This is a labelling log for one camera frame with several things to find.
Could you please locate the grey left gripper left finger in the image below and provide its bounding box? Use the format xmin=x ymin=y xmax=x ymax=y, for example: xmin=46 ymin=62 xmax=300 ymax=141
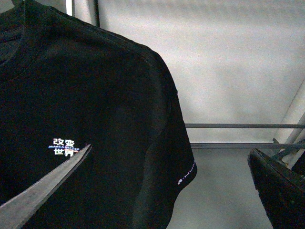
xmin=0 ymin=144 xmax=92 ymax=229

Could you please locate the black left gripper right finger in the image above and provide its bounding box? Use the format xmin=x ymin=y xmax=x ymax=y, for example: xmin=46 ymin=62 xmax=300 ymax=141
xmin=248 ymin=149 xmax=305 ymax=229

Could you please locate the black printed t-shirt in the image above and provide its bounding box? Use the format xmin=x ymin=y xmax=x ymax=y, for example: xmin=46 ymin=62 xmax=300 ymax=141
xmin=0 ymin=0 xmax=197 ymax=229

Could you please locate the grey metal rack rail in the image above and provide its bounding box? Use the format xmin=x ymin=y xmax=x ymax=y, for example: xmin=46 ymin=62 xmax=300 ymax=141
xmin=185 ymin=124 xmax=305 ymax=129

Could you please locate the silver rack upright post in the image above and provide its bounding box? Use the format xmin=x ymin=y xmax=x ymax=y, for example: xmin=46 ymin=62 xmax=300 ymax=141
xmin=65 ymin=0 xmax=75 ymax=16

